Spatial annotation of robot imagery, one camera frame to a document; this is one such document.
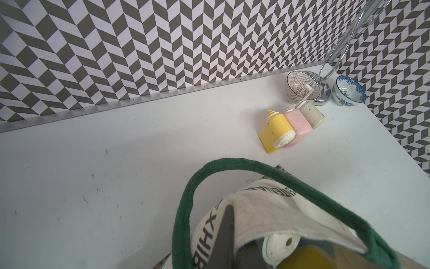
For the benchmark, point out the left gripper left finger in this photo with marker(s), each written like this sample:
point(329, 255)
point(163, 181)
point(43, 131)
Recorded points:
point(222, 256)

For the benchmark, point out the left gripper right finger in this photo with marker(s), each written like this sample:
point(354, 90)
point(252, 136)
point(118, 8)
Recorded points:
point(250, 257)

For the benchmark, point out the yellow round pencil sharpener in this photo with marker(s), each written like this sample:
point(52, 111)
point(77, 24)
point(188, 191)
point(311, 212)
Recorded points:
point(308, 257)

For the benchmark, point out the cream canvas tote bag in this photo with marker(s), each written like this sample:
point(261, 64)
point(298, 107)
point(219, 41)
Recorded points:
point(278, 203)

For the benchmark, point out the yellow block pencil sharpener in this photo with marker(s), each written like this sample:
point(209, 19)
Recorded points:
point(277, 132)

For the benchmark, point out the pink rounded pencil sharpener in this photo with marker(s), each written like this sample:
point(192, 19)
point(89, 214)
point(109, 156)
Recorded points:
point(300, 125)

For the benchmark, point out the white cartoon pencil sharpener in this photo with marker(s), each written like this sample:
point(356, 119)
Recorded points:
point(310, 111)

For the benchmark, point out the mint green pencil sharpener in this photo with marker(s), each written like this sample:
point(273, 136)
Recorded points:
point(278, 247)

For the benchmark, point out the pink ribbed bowl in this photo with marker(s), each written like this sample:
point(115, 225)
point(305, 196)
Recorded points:
point(296, 87)

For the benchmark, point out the blue white patterned bowl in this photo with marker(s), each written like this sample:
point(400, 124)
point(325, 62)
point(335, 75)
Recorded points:
point(348, 92)

